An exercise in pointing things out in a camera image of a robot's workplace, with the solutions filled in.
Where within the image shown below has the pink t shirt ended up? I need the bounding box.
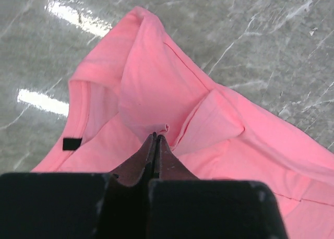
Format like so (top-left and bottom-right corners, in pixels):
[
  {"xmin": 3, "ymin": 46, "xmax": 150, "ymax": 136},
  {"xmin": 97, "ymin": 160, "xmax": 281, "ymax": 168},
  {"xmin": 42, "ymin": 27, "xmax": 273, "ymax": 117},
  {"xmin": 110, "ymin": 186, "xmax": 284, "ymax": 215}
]
[{"xmin": 34, "ymin": 7, "xmax": 333, "ymax": 238}]

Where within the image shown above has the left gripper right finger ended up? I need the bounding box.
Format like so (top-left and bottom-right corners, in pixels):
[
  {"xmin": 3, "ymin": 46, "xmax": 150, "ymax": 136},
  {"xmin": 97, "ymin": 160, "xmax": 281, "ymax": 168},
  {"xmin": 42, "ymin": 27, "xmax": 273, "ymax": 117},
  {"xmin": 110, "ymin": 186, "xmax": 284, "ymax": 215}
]
[{"xmin": 148, "ymin": 136, "xmax": 288, "ymax": 238}]

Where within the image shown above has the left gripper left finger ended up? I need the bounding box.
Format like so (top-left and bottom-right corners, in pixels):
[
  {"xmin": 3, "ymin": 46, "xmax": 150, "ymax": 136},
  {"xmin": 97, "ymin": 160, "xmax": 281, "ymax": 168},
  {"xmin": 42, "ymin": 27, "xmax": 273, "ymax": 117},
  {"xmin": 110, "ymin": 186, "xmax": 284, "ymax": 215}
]
[{"xmin": 1, "ymin": 134, "xmax": 156, "ymax": 238}]

